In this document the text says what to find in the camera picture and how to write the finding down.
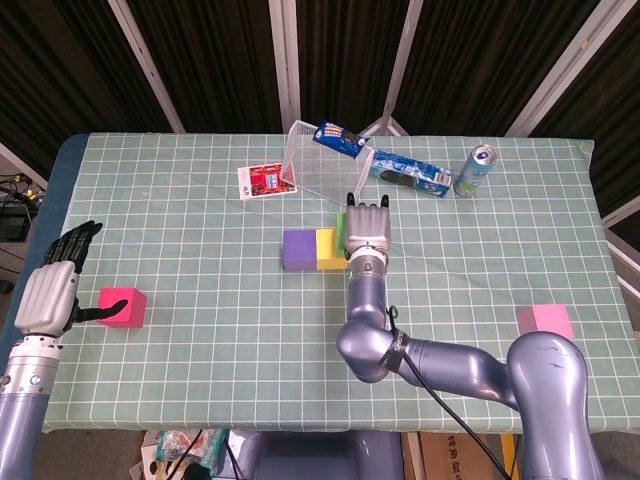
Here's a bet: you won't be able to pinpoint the green checked tablecloth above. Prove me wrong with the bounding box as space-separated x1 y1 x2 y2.
9 132 632 434

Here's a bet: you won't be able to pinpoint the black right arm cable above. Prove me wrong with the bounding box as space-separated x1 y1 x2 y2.
387 304 512 480

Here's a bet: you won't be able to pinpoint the crimson foam cube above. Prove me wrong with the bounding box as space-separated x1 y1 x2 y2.
95 286 148 330

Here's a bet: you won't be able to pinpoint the black velcro cable strap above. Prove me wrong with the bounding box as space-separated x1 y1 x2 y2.
382 329 412 374

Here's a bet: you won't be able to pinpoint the tangled floor cables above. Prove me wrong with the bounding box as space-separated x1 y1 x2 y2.
0 172 47 207

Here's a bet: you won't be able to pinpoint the white partition frame post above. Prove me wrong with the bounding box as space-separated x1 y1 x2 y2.
107 0 187 134
503 0 632 137
359 0 425 137
268 0 302 134
0 142 50 190
602 192 640 296

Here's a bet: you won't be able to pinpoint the green foam cube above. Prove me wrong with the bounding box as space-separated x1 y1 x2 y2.
335 212 350 259

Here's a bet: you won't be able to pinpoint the white wire mesh basket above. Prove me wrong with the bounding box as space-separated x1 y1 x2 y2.
279 120 376 208

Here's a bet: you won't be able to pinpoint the light blue drink can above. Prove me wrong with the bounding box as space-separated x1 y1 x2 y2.
453 144 499 199

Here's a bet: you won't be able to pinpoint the red and white card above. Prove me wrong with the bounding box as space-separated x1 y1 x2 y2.
236 162 298 201

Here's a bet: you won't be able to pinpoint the brown cardboard box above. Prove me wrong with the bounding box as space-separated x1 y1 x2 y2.
417 432 501 480

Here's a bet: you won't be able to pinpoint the small blue cookie pack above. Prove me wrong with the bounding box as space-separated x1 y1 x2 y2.
312 119 372 161

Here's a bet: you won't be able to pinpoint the pink foam cube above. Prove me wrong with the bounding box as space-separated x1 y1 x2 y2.
516 303 574 341

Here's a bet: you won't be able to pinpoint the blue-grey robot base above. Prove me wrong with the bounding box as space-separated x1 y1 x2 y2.
219 429 405 480

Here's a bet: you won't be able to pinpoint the yellow foam cube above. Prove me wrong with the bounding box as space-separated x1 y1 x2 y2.
314 227 350 271

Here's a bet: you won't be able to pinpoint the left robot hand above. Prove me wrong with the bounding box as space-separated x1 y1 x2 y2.
13 220 130 337

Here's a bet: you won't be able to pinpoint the purple foam cube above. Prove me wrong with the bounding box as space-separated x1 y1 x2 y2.
282 228 319 273

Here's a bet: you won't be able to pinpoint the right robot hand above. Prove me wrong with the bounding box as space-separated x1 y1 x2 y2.
344 191 393 261

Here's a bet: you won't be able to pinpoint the long blue cookie package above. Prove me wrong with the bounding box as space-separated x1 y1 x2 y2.
369 148 454 199

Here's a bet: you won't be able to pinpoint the colourful snack bags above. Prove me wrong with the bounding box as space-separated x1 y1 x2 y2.
130 428 229 480

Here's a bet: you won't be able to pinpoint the black device box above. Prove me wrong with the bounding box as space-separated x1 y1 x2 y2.
0 207 34 242

